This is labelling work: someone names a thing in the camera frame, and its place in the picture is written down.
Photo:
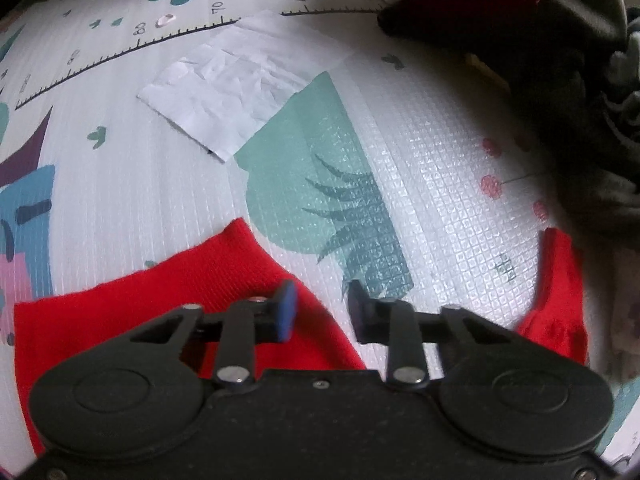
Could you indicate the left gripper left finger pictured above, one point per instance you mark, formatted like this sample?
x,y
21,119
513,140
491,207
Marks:
x,y
247,323

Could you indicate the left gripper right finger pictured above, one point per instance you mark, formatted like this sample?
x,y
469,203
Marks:
x,y
392,323

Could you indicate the red knit sweater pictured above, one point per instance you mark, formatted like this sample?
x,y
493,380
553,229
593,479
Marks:
x,y
231,266

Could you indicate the dark clothes pile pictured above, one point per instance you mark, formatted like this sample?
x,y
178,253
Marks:
x,y
572,67

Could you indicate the cartoon printed play mat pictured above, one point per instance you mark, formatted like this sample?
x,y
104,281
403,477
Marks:
x,y
406,167

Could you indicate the white paper patch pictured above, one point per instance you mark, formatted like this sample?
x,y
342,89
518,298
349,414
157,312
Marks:
x,y
224,91

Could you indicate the white floral baby garment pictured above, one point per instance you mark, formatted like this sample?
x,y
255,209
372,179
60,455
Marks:
x,y
621,267

